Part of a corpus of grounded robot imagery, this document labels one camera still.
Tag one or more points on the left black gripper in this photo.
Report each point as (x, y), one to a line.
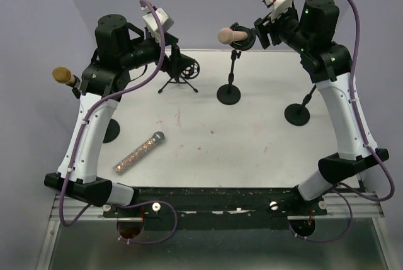
(179, 61)

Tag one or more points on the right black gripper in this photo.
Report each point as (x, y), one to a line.
(262, 26)

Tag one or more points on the black tripod shock mount stand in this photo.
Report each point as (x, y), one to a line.
(189, 73)

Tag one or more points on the pink microphone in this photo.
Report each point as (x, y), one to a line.
(228, 36)

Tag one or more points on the black round base shock stand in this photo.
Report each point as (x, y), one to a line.
(229, 94)

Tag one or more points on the silver glitter microphone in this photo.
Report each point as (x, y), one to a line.
(139, 153)

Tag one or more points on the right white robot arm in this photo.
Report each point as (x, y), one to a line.
(329, 66)

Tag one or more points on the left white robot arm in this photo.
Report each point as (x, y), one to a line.
(120, 47)

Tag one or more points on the left black round base stand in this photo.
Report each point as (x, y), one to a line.
(113, 128)

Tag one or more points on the right black round base stand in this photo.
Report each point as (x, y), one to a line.
(298, 114)

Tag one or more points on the gold microphone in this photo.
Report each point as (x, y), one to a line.
(63, 75)

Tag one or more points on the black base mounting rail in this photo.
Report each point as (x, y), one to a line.
(216, 208)

